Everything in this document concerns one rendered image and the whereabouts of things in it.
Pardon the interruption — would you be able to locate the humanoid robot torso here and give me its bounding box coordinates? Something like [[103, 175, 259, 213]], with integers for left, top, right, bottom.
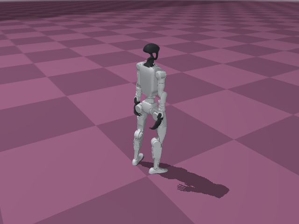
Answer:
[[140, 61, 161, 115]]

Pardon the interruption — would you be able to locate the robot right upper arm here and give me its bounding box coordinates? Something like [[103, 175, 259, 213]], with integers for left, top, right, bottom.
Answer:
[[155, 69, 166, 98]]

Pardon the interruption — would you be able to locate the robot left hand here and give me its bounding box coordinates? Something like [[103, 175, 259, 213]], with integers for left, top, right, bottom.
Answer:
[[134, 97, 141, 116]]

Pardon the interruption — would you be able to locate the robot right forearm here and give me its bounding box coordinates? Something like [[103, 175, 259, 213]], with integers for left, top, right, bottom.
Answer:
[[158, 92, 167, 118]]

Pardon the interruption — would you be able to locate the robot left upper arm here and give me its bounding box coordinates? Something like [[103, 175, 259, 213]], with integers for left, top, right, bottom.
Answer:
[[136, 62, 143, 86]]

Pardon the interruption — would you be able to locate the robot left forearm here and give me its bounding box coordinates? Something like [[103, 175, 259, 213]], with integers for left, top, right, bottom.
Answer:
[[135, 84, 142, 102]]

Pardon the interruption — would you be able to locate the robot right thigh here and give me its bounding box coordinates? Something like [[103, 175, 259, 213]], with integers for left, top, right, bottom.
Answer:
[[151, 107, 167, 146]]

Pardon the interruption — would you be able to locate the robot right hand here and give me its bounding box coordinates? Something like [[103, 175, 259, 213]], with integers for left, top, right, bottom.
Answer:
[[149, 113, 163, 130]]

